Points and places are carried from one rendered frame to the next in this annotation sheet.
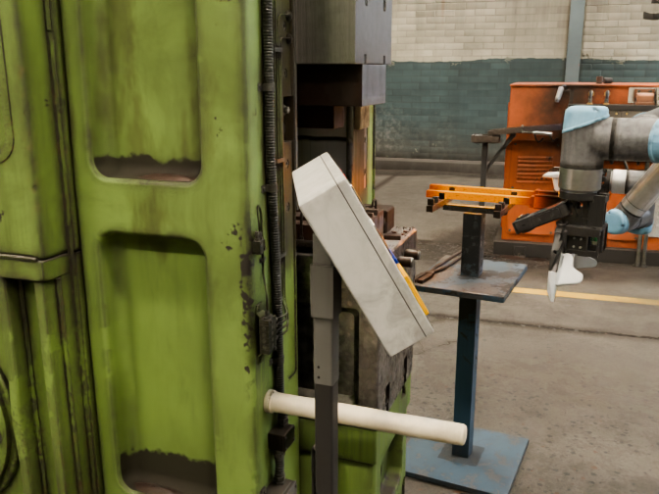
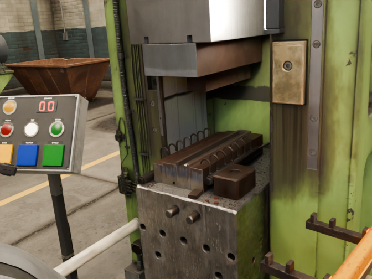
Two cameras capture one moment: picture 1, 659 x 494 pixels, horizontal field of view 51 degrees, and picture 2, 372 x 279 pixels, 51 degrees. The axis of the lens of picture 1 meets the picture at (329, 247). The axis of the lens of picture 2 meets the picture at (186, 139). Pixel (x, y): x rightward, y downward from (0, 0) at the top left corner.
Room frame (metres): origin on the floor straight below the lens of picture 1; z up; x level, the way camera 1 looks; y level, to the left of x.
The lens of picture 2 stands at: (2.07, -1.20, 1.42)
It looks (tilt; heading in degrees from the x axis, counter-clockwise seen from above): 17 degrees down; 107
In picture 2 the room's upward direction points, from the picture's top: 4 degrees counter-clockwise
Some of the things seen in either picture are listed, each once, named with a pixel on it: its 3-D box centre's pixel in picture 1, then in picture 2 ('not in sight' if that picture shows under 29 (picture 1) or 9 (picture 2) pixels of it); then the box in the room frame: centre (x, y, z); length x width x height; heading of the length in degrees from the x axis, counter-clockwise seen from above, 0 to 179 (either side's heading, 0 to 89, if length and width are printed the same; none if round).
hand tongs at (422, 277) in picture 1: (452, 260); not in sight; (2.35, -0.44, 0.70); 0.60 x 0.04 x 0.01; 148
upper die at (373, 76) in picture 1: (294, 83); (207, 53); (1.77, 0.09, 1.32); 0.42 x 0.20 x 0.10; 70
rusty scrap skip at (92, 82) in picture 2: not in sight; (61, 82); (-2.57, 5.63, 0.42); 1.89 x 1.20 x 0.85; 162
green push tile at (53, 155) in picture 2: not in sight; (53, 155); (1.26, -0.11, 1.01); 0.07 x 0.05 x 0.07; 5
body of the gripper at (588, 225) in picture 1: (580, 222); not in sight; (1.25, -0.47, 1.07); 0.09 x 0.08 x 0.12; 57
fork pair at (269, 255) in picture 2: (466, 203); (303, 239); (2.09, -0.42, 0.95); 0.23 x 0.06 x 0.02; 64
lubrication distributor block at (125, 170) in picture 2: (268, 332); (125, 184); (1.40, 0.13, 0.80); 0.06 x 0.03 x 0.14; 160
